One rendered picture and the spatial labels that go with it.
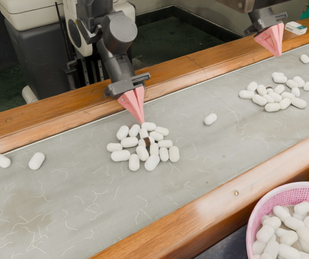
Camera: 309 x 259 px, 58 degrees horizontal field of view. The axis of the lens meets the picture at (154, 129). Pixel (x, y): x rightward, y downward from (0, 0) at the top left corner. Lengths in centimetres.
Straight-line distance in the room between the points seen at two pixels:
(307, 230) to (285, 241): 4
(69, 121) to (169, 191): 28
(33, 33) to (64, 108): 68
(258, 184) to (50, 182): 38
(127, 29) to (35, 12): 75
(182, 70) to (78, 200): 45
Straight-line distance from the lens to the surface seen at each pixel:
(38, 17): 130
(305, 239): 54
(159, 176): 54
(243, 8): 39
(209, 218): 48
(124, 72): 62
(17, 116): 70
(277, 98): 76
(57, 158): 61
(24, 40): 132
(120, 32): 58
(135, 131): 60
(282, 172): 57
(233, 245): 57
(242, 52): 92
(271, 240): 51
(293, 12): 234
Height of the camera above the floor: 117
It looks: 43 degrees down
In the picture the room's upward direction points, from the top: straight up
